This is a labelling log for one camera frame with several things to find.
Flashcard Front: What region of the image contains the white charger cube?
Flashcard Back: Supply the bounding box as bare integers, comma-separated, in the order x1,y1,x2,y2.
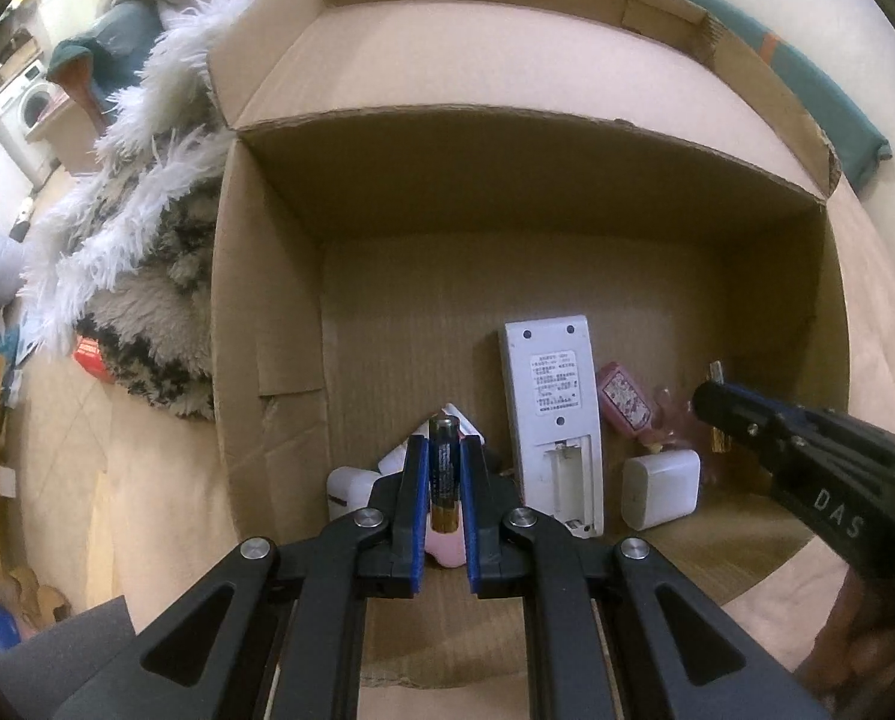
621,450,702,531

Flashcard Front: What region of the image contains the person's right hand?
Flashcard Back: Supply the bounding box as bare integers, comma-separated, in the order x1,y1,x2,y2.
796,566,895,692

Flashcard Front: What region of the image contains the fluffy white grey blanket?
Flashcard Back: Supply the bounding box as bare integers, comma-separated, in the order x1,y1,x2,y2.
20,0,261,421

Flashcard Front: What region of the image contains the light blue book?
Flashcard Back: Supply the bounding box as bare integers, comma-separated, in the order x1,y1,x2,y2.
13,307,53,362

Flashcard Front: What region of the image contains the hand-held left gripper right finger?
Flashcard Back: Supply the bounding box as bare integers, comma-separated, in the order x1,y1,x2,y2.
458,435,831,720

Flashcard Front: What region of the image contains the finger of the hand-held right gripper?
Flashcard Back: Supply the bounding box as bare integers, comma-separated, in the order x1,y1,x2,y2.
691,379,803,494

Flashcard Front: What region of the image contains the grey trouser leg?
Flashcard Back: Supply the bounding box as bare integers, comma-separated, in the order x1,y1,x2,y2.
0,596,137,720

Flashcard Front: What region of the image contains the brown slipper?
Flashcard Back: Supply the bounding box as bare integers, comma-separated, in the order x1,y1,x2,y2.
8,566,70,623

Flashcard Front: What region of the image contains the small white jar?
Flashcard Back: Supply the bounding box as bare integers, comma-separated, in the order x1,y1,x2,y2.
328,467,385,520

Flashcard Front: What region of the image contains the white remote control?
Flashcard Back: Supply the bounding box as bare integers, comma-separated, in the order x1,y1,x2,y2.
498,315,606,539

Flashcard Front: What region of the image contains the teal cushion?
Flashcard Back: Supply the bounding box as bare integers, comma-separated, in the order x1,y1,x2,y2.
687,0,891,200

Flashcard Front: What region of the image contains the white washing machine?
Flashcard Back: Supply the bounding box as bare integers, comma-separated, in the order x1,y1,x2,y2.
0,64,62,143

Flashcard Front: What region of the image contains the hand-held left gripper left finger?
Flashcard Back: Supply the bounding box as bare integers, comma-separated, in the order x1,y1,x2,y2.
53,435,430,720

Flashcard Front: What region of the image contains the pink rounded hand warmer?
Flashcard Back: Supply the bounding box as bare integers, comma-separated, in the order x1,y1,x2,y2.
427,525,467,568

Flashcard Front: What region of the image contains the red packet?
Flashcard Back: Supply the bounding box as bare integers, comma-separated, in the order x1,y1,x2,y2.
73,334,119,383

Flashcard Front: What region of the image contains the teal cloth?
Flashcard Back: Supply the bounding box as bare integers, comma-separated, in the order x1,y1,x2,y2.
46,0,165,113

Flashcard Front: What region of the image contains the brown cardboard box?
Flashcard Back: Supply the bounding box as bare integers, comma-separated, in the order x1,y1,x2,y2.
208,0,849,691

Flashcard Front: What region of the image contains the black gold battery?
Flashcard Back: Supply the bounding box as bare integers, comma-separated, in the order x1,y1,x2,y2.
428,415,461,535

